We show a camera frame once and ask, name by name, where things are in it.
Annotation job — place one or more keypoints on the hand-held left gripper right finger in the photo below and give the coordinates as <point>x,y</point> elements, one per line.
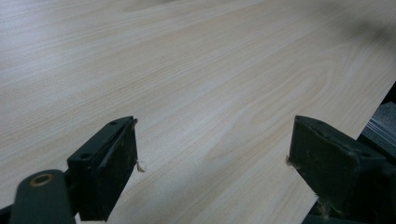
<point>330,165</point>

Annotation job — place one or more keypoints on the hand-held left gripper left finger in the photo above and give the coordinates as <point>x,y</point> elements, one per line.
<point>106,165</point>

